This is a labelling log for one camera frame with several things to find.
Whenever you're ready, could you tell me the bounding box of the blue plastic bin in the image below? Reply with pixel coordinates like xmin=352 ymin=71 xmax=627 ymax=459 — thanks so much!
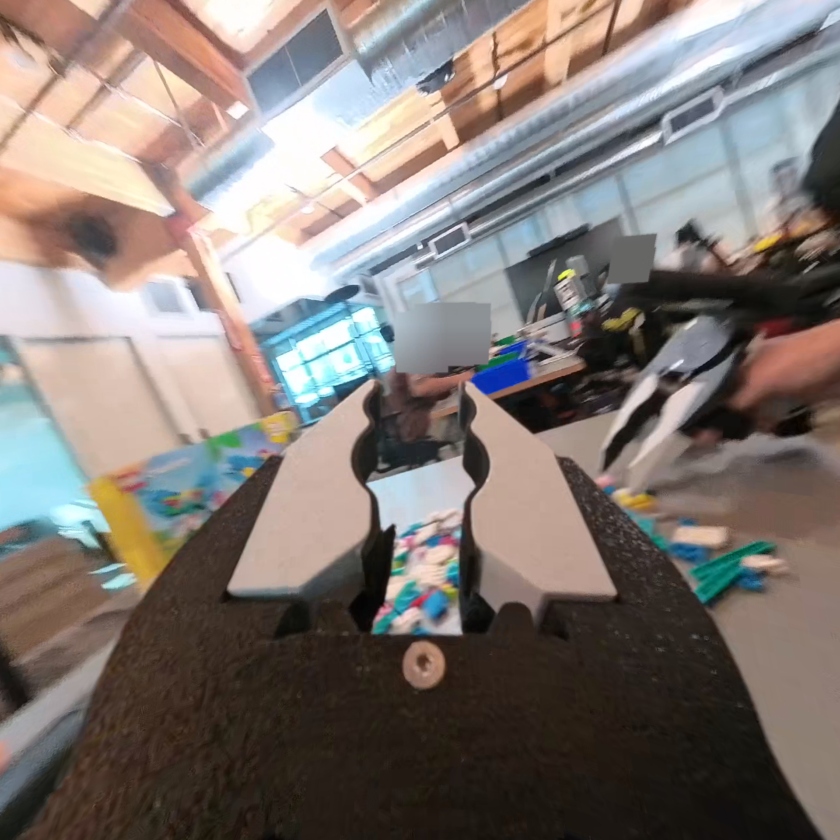
xmin=472 ymin=357 xmax=531 ymax=396

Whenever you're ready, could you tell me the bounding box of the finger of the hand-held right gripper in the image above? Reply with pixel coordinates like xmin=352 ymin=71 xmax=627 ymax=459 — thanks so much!
xmin=598 ymin=315 xmax=742 ymax=473
xmin=626 ymin=377 xmax=719 ymax=494

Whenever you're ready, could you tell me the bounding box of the white door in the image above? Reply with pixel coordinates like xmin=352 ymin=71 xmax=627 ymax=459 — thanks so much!
xmin=13 ymin=336 xmax=142 ymax=490
xmin=131 ymin=308 xmax=263 ymax=427

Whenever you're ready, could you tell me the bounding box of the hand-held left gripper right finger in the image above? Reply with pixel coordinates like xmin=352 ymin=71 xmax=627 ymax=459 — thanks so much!
xmin=456 ymin=381 xmax=619 ymax=627

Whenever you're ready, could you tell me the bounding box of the person's right hand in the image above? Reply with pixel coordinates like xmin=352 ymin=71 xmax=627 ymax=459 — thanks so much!
xmin=728 ymin=322 xmax=840 ymax=414

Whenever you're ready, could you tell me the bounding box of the grey desk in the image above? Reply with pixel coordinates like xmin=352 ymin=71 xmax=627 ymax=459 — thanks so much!
xmin=0 ymin=420 xmax=840 ymax=840

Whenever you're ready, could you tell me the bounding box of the glass walled room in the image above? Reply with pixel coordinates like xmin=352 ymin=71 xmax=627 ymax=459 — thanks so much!
xmin=252 ymin=298 xmax=395 ymax=421

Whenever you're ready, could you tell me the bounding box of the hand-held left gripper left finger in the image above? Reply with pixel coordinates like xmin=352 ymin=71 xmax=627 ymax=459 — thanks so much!
xmin=225 ymin=379 xmax=398 ymax=624

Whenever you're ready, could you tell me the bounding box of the pile of colourful bricks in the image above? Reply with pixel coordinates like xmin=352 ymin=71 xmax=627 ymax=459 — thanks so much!
xmin=373 ymin=472 xmax=791 ymax=637

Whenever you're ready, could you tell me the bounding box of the black wall screen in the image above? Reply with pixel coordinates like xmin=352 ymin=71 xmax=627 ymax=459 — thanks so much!
xmin=505 ymin=220 xmax=624 ymax=324

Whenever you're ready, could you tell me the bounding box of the wood-edged office desk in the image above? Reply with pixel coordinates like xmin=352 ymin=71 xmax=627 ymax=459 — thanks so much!
xmin=425 ymin=353 xmax=586 ymax=421

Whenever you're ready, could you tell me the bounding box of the silver ventilation duct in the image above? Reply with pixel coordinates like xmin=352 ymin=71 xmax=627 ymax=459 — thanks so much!
xmin=184 ymin=0 xmax=473 ymax=211
xmin=308 ymin=39 xmax=840 ymax=263

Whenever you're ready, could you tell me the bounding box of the wooden support post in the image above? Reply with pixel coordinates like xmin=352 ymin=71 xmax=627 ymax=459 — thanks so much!
xmin=167 ymin=213 xmax=280 ymax=411

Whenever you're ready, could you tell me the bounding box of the colourful brick set box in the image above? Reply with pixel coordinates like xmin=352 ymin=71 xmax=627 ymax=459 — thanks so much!
xmin=88 ymin=410 xmax=304 ymax=586

